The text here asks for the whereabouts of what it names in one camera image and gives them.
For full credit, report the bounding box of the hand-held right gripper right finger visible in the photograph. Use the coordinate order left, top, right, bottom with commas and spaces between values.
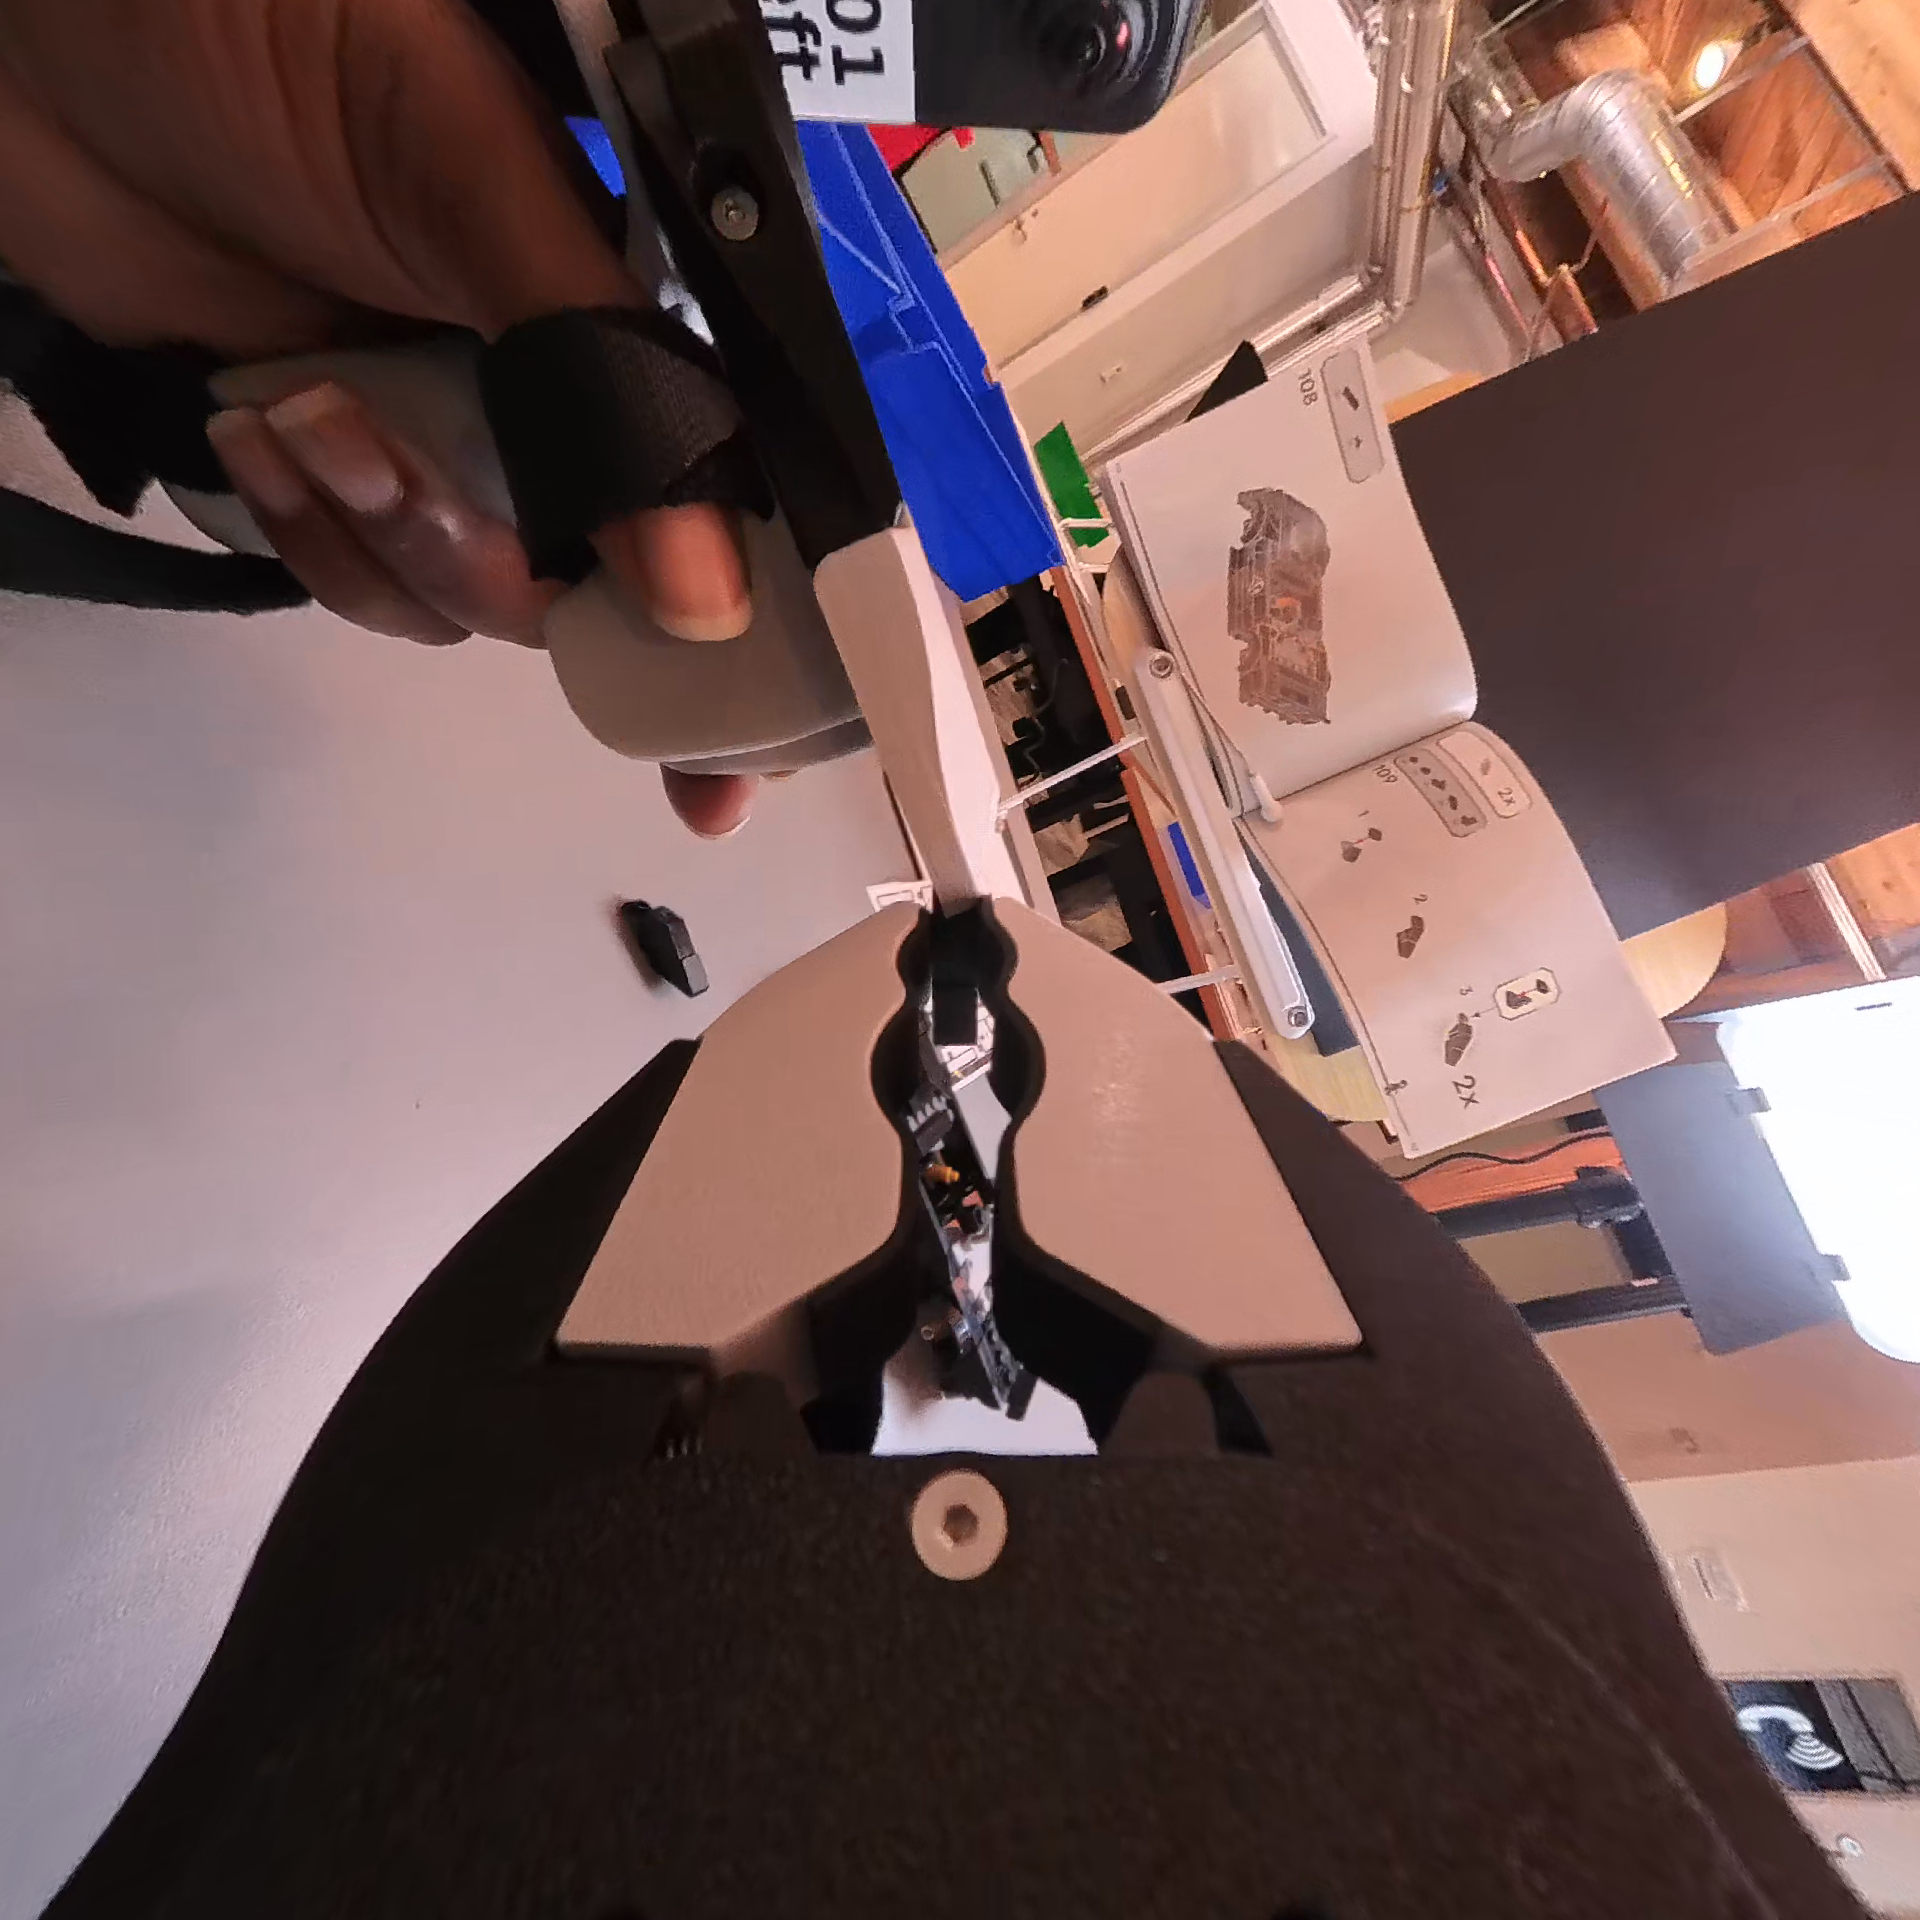
989, 911, 1360, 1442

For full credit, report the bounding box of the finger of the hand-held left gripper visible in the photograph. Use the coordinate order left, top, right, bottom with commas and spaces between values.
816, 536, 1054, 917

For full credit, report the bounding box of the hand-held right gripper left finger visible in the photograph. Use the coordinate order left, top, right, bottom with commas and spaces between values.
556, 916, 925, 1411

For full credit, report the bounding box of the black lego car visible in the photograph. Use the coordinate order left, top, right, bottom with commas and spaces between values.
885, 1021, 1043, 1417

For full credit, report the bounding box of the small black lego piece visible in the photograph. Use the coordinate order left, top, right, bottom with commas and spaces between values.
910, 901, 1013, 1060

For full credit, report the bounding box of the lego instruction booklet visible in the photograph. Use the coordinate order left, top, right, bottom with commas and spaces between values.
1097, 338, 1682, 1166

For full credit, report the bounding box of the long black lego piece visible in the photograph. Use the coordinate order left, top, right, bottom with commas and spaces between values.
618, 895, 715, 1001

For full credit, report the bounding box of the person's left hand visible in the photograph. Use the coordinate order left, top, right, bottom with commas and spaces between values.
0, 0, 767, 842

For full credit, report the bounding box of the blue storage bin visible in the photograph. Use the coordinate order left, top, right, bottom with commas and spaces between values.
796, 122, 1058, 592

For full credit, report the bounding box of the white booklet stand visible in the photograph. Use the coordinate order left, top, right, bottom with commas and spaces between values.
1015, 571, 1410, 1117

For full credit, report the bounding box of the small black panel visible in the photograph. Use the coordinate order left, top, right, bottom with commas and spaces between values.
1590, 1021, 1862, 1357

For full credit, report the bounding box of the tan curved panel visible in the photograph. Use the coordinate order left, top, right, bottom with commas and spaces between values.
1622, 901, 1733, 1021

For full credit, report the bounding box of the large black panel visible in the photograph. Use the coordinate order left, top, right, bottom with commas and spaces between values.
1391, 196, 1920, 938

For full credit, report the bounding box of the silver air duct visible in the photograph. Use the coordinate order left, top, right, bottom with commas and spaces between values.
1466, 60, 1747, 295

